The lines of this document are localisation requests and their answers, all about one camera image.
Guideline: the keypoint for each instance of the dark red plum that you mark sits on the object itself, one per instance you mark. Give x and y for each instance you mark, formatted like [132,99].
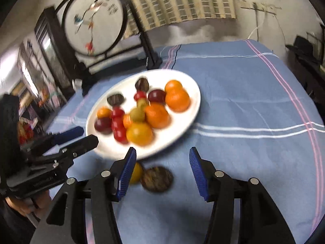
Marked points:
[157,95]

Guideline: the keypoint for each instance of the orange mandarin centre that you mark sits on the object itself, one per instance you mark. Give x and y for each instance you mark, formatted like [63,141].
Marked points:
[157,115]

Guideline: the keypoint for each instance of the mandarin in pile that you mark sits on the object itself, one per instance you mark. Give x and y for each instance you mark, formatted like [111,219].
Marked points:
[127,121]

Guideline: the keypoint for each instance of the white round plate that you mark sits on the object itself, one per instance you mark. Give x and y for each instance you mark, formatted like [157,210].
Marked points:
[109,148]

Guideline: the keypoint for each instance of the round embroidered screen stand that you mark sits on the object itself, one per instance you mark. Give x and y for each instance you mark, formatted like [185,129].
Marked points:
[93,28]

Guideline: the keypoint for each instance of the small mandarin orange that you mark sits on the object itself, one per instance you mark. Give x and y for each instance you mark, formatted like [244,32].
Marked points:
[178,100]

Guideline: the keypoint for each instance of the dark wooden cabinet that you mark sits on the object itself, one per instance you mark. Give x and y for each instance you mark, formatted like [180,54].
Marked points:
[58,54]

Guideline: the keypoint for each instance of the yellow-orange persimmon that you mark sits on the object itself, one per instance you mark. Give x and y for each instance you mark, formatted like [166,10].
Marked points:
[140,134]

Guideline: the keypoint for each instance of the small orange left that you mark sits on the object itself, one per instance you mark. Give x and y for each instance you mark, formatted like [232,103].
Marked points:
[104,112]

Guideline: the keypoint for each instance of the person's left hand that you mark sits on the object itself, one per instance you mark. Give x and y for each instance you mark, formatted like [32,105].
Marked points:
[38,204]

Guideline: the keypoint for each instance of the green-yellow orange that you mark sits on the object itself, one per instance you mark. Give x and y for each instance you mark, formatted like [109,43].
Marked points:
[137,173]

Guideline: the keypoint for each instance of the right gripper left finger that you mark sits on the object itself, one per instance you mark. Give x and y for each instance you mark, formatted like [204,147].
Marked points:
[121,173]

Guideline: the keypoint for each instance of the red cherry tomato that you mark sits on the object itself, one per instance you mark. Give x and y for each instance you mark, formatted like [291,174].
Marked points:
[120,135]
[117,112]

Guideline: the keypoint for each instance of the large orange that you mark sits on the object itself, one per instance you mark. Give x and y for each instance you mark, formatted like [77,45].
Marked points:
[172,85]

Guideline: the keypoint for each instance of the small red tomato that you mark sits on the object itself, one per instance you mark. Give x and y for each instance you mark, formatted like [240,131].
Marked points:
[139,95]

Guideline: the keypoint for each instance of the red tomato on plate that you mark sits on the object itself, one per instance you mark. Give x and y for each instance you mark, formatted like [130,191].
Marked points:
[117,123]

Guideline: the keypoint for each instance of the dark plum beside plate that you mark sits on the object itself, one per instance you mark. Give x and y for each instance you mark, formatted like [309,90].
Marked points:
[103,125]

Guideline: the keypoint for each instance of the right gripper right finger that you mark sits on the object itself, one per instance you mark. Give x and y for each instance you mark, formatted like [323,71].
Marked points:
[203,171]

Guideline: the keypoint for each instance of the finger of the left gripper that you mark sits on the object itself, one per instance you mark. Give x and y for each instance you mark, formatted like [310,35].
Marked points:
[69,135]
[80,147]

